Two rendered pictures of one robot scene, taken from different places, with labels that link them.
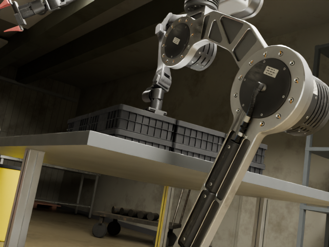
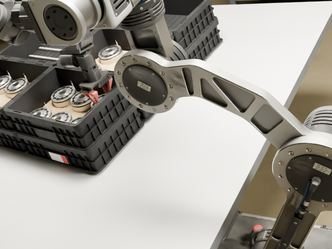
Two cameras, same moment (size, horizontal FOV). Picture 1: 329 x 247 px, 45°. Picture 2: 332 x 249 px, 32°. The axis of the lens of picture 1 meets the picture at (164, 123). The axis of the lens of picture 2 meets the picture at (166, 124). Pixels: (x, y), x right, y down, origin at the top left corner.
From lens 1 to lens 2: 1.43 m
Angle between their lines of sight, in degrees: 47
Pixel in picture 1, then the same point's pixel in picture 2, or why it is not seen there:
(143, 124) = (103, 117)
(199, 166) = (241, 196)
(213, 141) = not seen: hidden behind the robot
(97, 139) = not seen: outside the picture
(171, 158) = (226, 224)
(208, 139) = not seen: hidden behind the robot
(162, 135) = (124, 105)
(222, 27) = (221, 91)
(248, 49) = (271, 121)
